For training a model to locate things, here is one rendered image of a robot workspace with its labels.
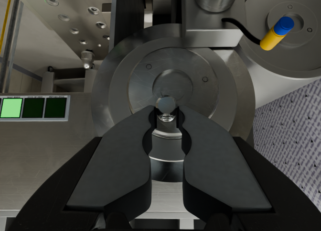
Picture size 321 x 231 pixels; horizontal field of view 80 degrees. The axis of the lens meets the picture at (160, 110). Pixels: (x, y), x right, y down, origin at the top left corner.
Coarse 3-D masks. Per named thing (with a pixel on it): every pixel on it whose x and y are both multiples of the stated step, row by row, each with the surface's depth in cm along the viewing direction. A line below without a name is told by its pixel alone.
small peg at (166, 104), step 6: (162, 96) 12; (168, 96) 12; (156, 102) 12; (162, 102) 12; (168, 102) 12; (174, 102) 12; (156, 108) 12; (162, 108) 12; (168, 108) 12; (174, 108) 12; (162, 114) 12; (168, 114) 12; (174, 114) 13; (162, 120) 14; (168, 120) 14
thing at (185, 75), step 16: (160, 48) 16; (176, 48) 16; (144, 64) 16; (160, 64) 16; (176, 64) 16; (192, 64) 16; (208, 64) 16; (128, 80) 16; (144, 80) 16; (160, 80) 16; (176, 80) 16; (192, 80) 15; (208, 80) 15; (128, 96) 15; (144, 96) 15; (160, 96) 16; (176, 96) 15; (192, 96) 15; (208, 96) 15; (208, 112) 15; (160, 128) 15; (176, 128) 15
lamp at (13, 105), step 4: (4, 100) 52; (8, 100) 52; (12, 100) 52; (16, 100) 52; (20, 100) 52; (4, 104) 52; (8, 104) 52; (12, 104) 52; (16, 104) 52; (20, 104) 52; (4, 108) 52; (8, 108) 52; (12, 108) 52; (16, 108) 52; (20, 108) 52; (4, 112) 52; (8, 112) 51; (12, 112) 51; (16, 112) 51; (4, 116) 51; (8, 116) 51; (12, 116) 51; (16, 116) 51
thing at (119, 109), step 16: (144, 48) 18; (192, 48) 18; (208, 48) 18; (128, 64) 18; (224, 64) 18; (112, 80) 18; (224, 80) 17; (112, 96) 17; (224, 96) 17; (112, 112) 17; (128, 112) 17; (224, 112) 17; (224, 128) 16; (160, 144) 16; (176, 144) 16; (160, 160) 16; (176, 160) 16
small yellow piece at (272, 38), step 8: (240, 24) 14; (280, 24) 10; (288, 24) 10; (248, 32) 13; (272, 32) 11; (280, 32) 11; (256, 40) 13; (264, 40) 12; (272, 40) 11; (280, 40) 11; (264, 48) 12
